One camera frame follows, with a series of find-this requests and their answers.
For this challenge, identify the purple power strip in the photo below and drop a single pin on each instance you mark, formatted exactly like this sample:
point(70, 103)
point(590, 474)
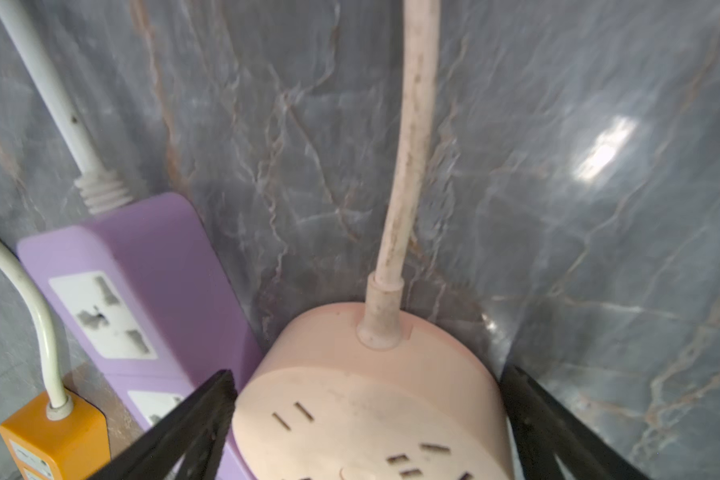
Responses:
point(145, 295)

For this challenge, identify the pink round power strip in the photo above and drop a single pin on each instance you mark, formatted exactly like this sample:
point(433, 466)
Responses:
point(321, 405)

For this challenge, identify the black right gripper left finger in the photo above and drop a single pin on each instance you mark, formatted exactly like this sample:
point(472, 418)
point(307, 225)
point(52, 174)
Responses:
point(188, 442)

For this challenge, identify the orange power strip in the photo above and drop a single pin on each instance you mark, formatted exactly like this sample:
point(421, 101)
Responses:
point(45, 446)

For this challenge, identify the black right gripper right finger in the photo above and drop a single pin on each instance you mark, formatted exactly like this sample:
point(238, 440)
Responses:
point(548, 436)

